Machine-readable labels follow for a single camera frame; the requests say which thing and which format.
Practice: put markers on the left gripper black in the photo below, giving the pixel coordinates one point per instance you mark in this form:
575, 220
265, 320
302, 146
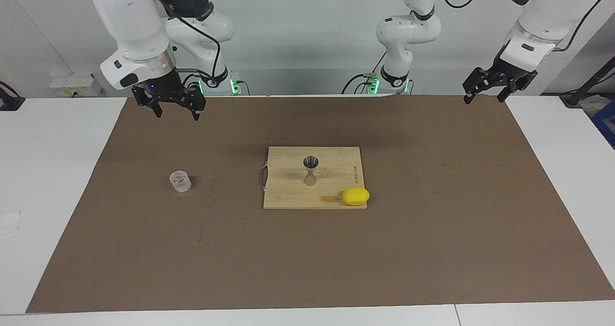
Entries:
509, 76

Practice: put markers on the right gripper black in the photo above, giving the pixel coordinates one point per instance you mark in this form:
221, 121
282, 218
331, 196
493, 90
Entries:
166, 89

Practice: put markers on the clear glass cup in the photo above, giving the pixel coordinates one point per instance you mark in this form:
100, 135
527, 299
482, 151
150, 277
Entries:
180, 181

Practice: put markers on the steel double jigger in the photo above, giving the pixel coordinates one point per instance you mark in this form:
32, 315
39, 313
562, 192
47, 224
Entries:
310, 165

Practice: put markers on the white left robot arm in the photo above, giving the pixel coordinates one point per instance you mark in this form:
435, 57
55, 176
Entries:
408, 30

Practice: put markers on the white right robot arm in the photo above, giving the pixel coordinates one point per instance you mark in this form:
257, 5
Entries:
129, 23

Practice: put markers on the black tripod stand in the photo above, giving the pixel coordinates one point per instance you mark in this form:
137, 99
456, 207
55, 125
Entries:
584, 88

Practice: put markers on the white power strip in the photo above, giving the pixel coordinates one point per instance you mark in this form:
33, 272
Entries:
72, 85

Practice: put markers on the bamboo cutting board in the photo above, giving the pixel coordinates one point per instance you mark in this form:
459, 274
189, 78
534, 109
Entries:
288, 191

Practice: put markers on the brown table mat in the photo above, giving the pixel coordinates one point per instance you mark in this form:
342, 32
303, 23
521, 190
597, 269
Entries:
432, 244

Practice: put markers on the yellow lemon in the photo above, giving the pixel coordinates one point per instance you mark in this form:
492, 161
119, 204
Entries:
356, 196

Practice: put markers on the white tape patch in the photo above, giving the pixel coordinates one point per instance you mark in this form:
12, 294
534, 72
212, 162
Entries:
9, 222

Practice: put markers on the black clamp mount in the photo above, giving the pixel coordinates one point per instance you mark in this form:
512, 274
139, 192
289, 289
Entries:
9, 102

